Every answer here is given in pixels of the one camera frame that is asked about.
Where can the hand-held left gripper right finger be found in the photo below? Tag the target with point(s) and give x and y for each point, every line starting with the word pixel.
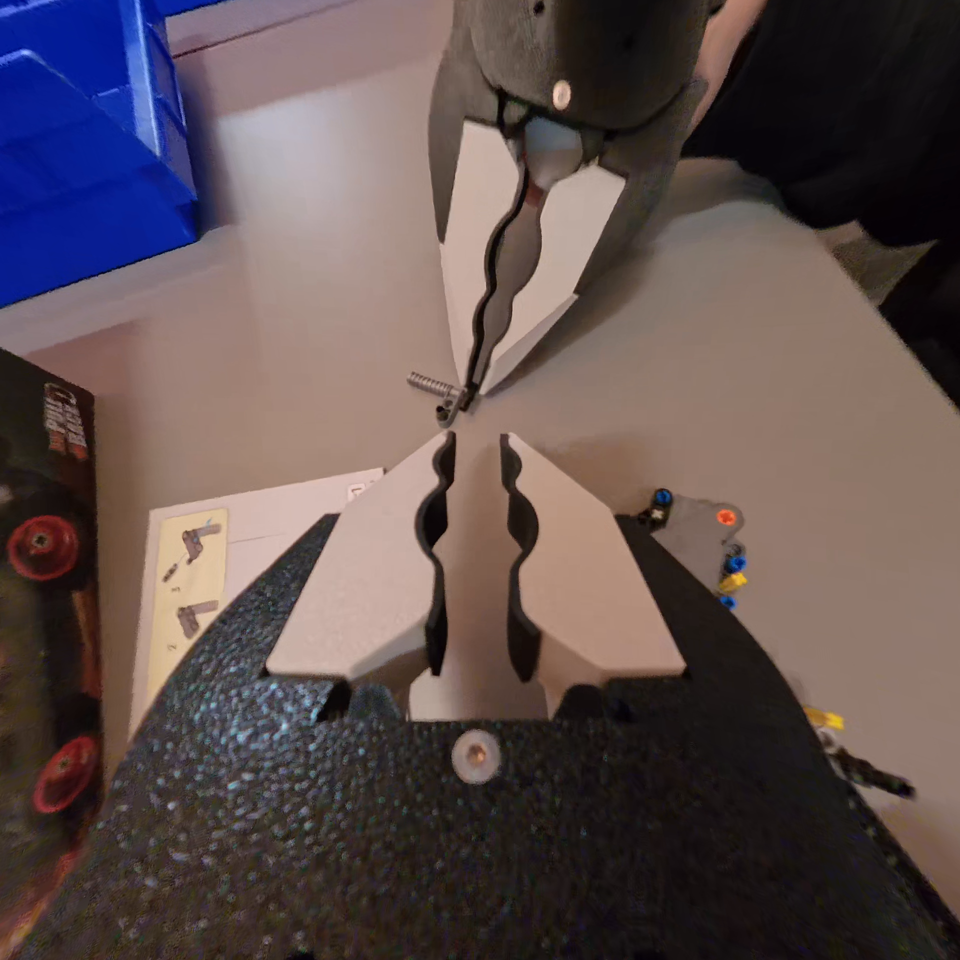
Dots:
pixel 592 585

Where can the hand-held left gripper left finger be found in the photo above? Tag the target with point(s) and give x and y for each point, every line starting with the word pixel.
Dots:
pixel 352 585

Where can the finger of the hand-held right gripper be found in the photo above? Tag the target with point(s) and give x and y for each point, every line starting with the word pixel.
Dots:
pixel 570 247
pixel 469 225

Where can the grey connector with worm gear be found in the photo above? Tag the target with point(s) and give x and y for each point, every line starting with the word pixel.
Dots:
pixel 431 384

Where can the person's right forearm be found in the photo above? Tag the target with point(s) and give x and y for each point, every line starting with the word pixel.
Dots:
pixel 840 112

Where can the grey desk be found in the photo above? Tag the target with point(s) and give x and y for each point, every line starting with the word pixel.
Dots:
pixel 712 375

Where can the person's right hand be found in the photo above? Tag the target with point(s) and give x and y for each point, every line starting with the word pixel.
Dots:
pixel 731 45

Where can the white instruction booklet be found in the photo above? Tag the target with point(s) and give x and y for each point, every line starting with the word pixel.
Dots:
pixel 247 525

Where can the black toy set box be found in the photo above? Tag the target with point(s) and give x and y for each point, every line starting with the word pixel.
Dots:
pixel 45 487

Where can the blue plastic bin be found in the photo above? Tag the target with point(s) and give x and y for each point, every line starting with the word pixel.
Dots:
pixel 75 187

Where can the grey motor black frame assembly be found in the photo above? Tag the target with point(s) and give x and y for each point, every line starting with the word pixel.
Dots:
pixel 694 525

